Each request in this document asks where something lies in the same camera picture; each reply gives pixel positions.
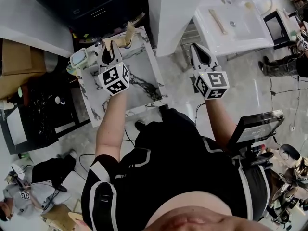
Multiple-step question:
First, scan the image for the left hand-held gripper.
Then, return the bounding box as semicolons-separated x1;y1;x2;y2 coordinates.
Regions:
96;34;131;97

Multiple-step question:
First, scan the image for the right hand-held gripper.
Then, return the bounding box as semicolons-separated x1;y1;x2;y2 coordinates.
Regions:
190;43;230;100

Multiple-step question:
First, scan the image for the person's right forearm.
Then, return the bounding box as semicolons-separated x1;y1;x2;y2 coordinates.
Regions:
204;97;238;151

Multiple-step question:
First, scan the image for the person's left forearm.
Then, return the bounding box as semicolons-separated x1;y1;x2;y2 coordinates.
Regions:
95;90;128;162

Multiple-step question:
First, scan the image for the white marble sink counter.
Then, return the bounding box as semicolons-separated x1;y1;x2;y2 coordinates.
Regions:
77;26;169;128

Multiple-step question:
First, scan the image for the white box with green lid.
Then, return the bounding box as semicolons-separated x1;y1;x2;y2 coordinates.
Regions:
69;47;88;69

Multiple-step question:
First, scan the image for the black cabinet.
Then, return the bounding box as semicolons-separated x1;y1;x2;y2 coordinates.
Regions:
18;0;151;37

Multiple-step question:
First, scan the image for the white ceramic sink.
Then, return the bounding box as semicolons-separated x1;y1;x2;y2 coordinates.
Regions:
193;0;275;57

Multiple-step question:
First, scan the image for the tan stick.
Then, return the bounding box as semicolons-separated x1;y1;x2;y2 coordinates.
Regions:
208;8;229;35

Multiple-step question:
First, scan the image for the black monitor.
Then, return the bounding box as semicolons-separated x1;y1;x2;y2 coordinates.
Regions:
228;110;285;150

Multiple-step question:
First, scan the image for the person's left black shoe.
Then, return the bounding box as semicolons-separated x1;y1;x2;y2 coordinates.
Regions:
134;120;146;132

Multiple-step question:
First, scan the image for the person's black striped clothing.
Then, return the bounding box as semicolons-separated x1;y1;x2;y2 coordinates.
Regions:
81;108;271;231

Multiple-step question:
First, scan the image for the large open cardboard box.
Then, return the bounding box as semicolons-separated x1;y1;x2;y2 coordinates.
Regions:
0;38;59;100

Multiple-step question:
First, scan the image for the white square basin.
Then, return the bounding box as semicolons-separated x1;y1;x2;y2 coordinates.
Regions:
6;106;28;146

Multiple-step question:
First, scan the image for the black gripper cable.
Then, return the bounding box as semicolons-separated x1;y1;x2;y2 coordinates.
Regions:
193;102;206;127

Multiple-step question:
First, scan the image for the metal wire rack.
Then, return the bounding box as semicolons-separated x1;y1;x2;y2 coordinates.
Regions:
177;18;202;73

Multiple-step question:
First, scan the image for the black metal stool frame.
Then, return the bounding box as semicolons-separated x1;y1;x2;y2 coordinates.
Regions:
263;8;300;50

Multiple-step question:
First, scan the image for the black monitor mount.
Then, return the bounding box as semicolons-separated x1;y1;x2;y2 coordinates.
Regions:
232;143;275;170

